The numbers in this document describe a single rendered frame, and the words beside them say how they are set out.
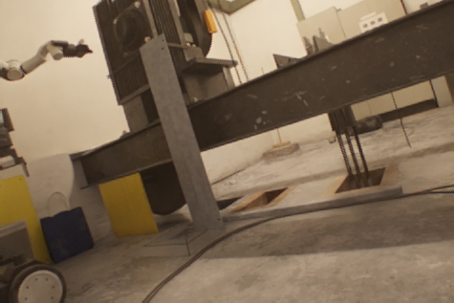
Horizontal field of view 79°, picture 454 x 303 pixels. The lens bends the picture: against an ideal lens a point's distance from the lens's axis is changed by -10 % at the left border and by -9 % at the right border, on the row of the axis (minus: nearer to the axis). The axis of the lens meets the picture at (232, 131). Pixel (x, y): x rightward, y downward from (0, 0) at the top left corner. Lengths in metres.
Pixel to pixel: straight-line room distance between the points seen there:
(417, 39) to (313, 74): 0.43
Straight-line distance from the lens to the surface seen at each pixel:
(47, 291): 1.37
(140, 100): 1.96
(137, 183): 2.02
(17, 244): 2.01
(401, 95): 4.36
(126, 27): 1.91
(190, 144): 1.55
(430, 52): 1.30
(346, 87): 1.32
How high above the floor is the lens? 0.43
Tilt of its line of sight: 1 degrees up
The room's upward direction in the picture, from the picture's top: 18 degrees counter-clockwise
